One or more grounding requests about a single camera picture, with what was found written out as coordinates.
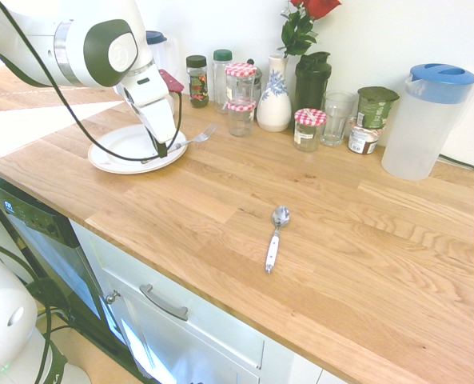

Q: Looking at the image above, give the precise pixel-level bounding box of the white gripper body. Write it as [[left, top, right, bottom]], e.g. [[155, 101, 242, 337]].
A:
[[133, 94, 180, 146]]

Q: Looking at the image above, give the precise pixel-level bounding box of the white handled metal fork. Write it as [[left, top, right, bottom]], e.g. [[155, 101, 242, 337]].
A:
[[140, 123, 218, 165]]

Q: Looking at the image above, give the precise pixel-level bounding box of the white round plate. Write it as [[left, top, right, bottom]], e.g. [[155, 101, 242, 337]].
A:
[[87, 122, 189, 176]]

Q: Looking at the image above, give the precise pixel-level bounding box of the black lid spice jar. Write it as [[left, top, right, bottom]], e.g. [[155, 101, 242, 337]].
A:
[[185, 54, 210, 110]]

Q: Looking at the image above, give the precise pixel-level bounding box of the clear pitcher dark blue lid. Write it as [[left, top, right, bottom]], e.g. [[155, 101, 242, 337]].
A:
[[145, 30, 181, 95]]

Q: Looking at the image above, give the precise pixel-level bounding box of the green lid plastic bottle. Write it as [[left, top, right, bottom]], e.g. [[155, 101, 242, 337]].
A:
[[212, 48, 234, 116]]

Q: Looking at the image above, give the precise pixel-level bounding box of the short gingham lid glass jar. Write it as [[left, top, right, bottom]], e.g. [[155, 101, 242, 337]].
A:
[[226, 98, 258, 138]]

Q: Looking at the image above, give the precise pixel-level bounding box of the tall gingham lid glass jar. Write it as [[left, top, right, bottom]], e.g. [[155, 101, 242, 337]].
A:
[[225, 62, 258, 106]]

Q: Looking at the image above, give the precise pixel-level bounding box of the dark topped glass grinder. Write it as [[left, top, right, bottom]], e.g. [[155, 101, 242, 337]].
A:
[[245, 58, 264, 99]]

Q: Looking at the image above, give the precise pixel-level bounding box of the white blue floral vase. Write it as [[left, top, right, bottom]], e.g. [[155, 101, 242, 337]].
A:
[[256, 54, 293, 133]]

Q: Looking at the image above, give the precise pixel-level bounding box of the labelled gingham lid glass jar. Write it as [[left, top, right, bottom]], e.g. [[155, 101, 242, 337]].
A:
[[293, 107, 329, 153]]

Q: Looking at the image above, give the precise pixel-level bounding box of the black dishwasher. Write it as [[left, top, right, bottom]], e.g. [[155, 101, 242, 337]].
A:
[[0, 166, 132, 366]]

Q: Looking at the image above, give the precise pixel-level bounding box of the black shaker bottle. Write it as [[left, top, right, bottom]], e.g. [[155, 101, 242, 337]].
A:
[[293, 50, 333, 130]]

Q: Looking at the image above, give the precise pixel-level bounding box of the red rose with leaves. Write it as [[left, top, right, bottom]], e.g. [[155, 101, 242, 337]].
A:
[[280, 0, 342, 59]]

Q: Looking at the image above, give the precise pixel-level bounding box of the white drawer front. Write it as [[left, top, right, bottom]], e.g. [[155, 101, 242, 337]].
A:
[[70, 218, 267, 370]]

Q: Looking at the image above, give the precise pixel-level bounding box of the clear glass tumbler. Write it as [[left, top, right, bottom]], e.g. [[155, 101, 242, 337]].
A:
[[321, 90, 356, 147]]

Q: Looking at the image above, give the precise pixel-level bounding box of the brown white dessert cup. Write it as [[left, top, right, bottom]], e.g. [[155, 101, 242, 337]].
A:
[[347, 117, 384, 156]]

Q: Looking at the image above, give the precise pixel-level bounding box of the white cabinet door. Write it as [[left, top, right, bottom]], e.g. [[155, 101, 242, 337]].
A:
[[114, 287, 261, 384]]

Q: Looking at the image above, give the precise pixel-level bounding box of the green yogurt cup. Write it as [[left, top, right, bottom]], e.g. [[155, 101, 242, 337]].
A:
[[356, 86, 400, 130]]

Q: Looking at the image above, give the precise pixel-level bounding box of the clear pitcher light blue lid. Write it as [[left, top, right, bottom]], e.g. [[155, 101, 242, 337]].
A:
[[380, 62, 474, 182]]

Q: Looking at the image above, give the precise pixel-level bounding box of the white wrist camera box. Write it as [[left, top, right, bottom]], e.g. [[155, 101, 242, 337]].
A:
[[121, 62, 172, 109]]

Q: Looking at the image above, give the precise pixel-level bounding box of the dark red mount plate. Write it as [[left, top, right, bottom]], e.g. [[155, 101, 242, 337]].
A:
[[157, 68, 185, 95]]

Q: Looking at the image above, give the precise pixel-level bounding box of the white handled metal spoon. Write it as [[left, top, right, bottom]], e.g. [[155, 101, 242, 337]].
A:
[[264, 205, 292, 274]]

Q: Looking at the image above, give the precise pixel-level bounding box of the silver drawer handle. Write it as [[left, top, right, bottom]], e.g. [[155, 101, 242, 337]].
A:
[[138, 283, 190, 322]]

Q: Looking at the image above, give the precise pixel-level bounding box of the black floor cable bundle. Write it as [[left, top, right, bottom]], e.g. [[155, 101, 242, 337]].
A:
[[0, 234, 76, 384]]

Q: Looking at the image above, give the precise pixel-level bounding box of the black wall cable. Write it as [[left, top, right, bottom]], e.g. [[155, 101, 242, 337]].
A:
[[437, 153, 474, 190]]

